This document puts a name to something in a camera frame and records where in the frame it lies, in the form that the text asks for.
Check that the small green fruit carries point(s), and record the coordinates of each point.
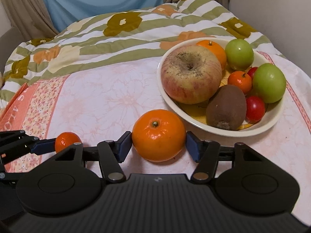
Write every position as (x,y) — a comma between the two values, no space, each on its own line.
(239,53)

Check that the red cherry tomato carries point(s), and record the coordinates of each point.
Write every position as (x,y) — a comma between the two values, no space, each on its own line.
(252,72)
(255,109)

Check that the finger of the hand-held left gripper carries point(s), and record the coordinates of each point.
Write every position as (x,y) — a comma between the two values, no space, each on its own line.
(45,146)

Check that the small tangerine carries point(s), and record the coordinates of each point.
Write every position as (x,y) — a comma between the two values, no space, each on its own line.
(65,141)
(240,82)

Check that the blue curtain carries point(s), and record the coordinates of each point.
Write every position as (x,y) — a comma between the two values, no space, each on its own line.
(97,2)

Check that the yellow-red apple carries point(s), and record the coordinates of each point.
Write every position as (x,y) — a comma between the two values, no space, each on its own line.
(192,77)

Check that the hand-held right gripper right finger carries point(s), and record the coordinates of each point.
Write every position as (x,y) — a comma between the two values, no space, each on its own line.
(192,146)

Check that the pink printed cloth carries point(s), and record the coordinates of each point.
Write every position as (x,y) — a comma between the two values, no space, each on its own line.
(109,97)

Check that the large tangerine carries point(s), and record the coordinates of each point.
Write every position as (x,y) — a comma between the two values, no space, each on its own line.
(159,138)
(217,51)

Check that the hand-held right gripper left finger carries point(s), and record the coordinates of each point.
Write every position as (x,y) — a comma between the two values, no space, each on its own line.
(126,146)

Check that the brown kiwi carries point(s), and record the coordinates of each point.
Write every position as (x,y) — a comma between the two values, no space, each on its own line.
(227,109)

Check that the green floral quilt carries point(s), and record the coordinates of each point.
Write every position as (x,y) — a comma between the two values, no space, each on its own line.
(97,43)

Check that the cream oval bowl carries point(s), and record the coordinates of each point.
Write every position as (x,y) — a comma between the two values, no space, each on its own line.
(267,126)

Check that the large green fruit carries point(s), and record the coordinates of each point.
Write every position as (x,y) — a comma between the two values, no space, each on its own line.
(269,83)

